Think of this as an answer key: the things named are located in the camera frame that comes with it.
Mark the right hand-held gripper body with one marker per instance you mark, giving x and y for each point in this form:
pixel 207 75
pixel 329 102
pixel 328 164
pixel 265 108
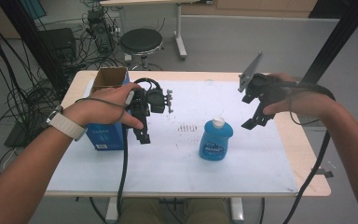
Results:
pixel 267 90

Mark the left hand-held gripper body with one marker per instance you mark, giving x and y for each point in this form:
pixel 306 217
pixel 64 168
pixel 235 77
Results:
pixel 141 105

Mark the blue cardboard box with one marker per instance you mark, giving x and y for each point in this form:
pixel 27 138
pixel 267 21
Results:
pixel 108 137

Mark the blue detergent bottle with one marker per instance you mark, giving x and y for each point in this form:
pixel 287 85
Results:
pixel 216 143

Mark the person's left hand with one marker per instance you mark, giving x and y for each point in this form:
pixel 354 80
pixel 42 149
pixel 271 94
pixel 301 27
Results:
pixel 102 109

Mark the person's right hand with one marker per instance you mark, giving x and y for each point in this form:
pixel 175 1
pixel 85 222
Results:
pixel 310 105

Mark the white table mat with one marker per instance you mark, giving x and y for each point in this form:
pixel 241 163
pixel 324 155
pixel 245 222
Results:
pixel 174 168

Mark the black round stool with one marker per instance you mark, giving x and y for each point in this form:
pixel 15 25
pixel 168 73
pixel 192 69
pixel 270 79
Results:
pixel 141 40

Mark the person's left leg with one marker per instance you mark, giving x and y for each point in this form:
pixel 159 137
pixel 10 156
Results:
pixel 143 211

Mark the person's leg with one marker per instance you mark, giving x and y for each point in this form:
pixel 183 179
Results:
pixel 208 211
pixel 143 211

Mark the black tape strip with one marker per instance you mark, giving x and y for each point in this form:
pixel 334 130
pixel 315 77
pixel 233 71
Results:
pixel 322 173

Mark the white table leg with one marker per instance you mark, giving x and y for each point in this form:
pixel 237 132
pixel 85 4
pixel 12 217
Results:
pixel 236 210
pixel 112 210

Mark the white desk with legs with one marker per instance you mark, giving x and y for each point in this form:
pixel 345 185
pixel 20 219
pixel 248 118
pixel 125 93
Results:
pixel 180 31

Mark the black computer tower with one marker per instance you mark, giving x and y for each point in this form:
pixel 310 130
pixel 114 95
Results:
pixel 101 31

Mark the person's right leg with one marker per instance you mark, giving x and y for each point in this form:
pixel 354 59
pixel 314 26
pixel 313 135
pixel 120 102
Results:
pixel 208 211

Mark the black box case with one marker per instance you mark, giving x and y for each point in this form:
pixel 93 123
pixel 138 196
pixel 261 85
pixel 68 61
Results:
pixel 59 43

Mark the black floor plate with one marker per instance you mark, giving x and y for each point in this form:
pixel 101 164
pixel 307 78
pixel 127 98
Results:
pixel 21 138

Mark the black metal post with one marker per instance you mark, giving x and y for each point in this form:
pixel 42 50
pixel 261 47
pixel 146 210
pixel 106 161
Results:
pixel 28 34
pixel 335 37

